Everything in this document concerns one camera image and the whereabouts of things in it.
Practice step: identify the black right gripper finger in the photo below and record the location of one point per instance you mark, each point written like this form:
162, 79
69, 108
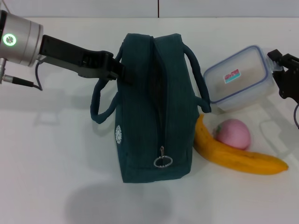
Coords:
289, 84
289, 62

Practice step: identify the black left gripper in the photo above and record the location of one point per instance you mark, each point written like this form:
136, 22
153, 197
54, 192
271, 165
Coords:
60, 58

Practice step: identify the clear plastic food container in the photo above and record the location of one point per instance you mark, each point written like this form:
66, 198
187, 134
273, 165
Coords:
243, 79

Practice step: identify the dark blue fabric bag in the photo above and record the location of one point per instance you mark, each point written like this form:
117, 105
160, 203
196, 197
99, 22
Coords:
142, 116

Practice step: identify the pink peach toy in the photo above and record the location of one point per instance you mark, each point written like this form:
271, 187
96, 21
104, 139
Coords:
233, 135

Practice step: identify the yellow banana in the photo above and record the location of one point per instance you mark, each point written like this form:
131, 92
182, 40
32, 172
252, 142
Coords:
233, 161

